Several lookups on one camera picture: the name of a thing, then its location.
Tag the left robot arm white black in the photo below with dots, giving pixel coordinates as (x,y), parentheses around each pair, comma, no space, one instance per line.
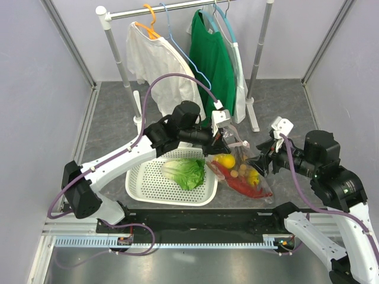
(81,185)

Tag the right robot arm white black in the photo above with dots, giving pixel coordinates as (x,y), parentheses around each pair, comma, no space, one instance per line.
(343,195)

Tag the teal clothes hanger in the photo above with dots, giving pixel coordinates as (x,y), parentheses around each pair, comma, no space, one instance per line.
(218,22)

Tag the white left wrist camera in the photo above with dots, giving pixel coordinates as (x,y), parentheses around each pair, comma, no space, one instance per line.
(220,117)

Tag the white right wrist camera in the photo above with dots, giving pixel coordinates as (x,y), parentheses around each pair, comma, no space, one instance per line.
(280,126)

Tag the grey white clothes rack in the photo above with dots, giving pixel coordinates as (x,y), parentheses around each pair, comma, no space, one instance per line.
(106,17)

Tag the clear pink zip bag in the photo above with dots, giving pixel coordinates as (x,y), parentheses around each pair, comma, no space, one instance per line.
(234,171)

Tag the green t-shirt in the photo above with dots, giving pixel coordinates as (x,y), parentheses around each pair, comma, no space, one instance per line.
(213,65)

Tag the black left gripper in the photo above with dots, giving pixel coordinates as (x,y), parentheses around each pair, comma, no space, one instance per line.
(216,145)

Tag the brown longan bunch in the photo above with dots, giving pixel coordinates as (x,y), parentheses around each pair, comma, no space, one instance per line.
(241,154)

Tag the white t-shirt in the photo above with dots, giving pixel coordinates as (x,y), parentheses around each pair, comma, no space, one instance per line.
(150,59)

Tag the white garment on right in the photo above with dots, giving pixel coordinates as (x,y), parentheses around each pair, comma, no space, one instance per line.
(241,88)

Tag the yellow lemon fruit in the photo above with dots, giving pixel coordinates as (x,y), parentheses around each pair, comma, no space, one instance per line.
(226,160)

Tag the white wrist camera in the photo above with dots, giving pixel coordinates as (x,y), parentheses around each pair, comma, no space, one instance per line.
(220,117)
(280,126)

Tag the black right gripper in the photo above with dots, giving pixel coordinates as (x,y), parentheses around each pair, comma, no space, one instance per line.
(269,152)

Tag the red plastic lobster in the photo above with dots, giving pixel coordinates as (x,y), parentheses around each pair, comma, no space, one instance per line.
(240,184)

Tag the green lettuce head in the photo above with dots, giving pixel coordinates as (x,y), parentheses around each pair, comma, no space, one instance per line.
(187,173)

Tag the white perforated plastic basket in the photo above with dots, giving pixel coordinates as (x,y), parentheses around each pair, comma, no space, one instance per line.
(146,182)

